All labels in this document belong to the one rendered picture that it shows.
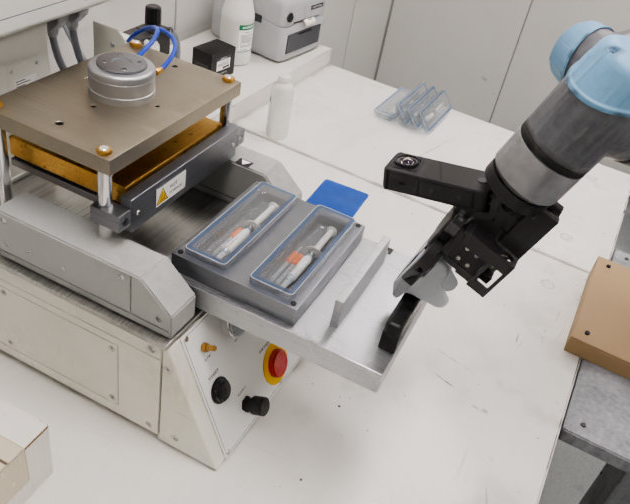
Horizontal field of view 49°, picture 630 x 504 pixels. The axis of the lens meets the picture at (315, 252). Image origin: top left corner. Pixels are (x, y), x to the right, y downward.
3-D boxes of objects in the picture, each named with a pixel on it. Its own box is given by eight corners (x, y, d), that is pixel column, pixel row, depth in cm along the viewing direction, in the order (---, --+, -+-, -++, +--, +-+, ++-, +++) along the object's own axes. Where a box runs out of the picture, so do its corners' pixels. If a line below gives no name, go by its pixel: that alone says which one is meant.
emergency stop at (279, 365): (268, 382, 97) (260, 359, 95) (281, 365, 100) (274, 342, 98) (277, 383, 96) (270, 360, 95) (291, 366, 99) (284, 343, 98)
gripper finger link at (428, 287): (418, 335, 79) (466, 289, 73) (377, 302, 80) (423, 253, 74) (426, 319, 82) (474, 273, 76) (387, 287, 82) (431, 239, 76)
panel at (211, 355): (224, 459, 88) (178, 338, 80) (324, 324, 111) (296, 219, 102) (237, 462, 87) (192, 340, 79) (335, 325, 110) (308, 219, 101)
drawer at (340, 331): (152, 291, 84) (153, 240, 79) (244, 210, 101) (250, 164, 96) (374, 398, 76) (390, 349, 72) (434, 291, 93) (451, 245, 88)
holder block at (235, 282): (170, 268, 82) (171, 251, 80) (254, 195, 97) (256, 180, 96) (293, 326, 78) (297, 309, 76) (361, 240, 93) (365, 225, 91)
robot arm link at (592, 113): (700, 103, 58) (631, 71, 54) (604, 190, 65) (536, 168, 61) (658, 46, 62) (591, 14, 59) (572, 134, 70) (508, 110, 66)
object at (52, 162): (11, 164, 85) (3, 93, 79) (126, 104, 101) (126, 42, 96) (126, 217, 80) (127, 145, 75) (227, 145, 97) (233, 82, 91)
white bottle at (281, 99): (291, 137, 158) (301, 78, 150) (275, 142, 155) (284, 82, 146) (277, 127, 161) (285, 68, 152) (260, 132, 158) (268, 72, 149)
